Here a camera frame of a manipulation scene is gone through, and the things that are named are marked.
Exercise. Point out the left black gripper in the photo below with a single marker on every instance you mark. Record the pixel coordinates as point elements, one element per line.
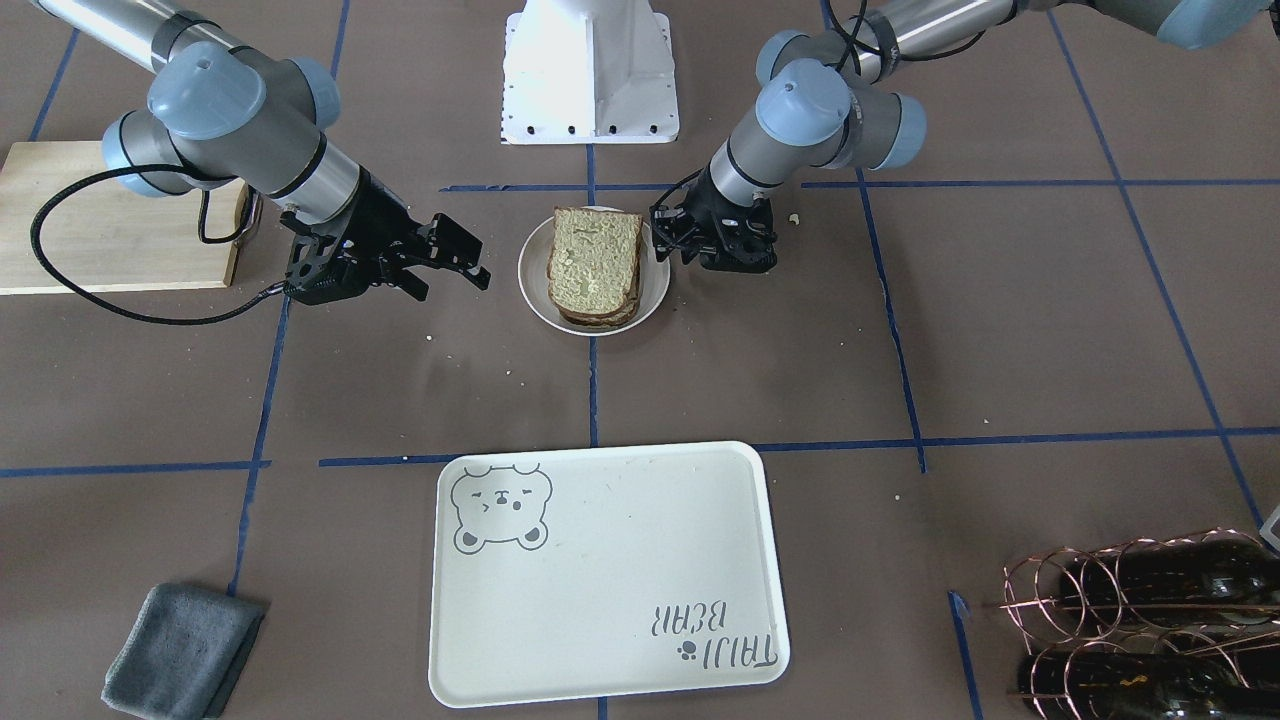
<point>728,206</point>

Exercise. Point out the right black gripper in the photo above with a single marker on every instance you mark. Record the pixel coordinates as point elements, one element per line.
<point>383,218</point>

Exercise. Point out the bread slice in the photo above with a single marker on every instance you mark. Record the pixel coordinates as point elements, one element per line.
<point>593,258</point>
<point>623,315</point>

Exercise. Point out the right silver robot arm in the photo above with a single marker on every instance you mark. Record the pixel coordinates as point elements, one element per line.
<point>220,110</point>

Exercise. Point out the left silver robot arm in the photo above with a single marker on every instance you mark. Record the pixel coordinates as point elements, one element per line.
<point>820,105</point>

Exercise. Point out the cream bear tray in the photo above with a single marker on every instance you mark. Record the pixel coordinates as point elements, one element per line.
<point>573,574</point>

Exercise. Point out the white round plate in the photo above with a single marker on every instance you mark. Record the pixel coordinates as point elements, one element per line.
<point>652,280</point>

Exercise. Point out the wooden cutting board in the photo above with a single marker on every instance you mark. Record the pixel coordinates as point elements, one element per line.
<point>105,238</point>

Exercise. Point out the grey folded cloth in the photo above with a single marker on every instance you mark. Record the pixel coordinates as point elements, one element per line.
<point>185,654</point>

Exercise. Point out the dark wine bottle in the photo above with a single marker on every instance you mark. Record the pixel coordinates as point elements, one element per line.
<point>1100,680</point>
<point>1218,582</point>

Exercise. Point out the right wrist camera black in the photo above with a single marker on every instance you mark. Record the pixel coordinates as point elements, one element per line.
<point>308,276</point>

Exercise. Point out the white camera pole base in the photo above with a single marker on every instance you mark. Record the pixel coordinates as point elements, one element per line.
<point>588,72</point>

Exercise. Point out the copper wire bottle rack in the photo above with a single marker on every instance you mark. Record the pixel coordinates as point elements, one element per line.
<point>1178,628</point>

